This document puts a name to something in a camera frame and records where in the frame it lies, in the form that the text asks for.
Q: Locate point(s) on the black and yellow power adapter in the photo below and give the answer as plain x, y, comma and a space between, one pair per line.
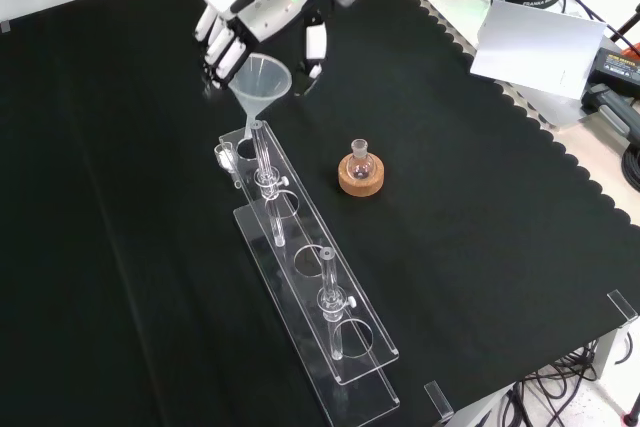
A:
617, 67

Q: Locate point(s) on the glass weighing funnel with powder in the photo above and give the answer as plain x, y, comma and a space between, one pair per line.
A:
223, 154

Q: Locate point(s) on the white table leg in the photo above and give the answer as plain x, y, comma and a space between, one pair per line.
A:
612, 352

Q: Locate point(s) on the black bench cloth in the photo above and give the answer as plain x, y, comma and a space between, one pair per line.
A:
475, 197

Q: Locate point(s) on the pale board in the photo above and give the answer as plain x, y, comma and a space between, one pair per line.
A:
535, 47

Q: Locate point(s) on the translucent plastic funnel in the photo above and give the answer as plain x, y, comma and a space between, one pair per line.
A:
260, 79

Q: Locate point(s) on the clear acrylic funnel stand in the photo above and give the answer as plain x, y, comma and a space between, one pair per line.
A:
295, 232

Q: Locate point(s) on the glass round-bottom flask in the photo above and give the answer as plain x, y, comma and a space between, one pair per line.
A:
360, 167

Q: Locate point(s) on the grey metal mounting plate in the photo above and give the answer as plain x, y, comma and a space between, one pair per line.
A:
450, 2

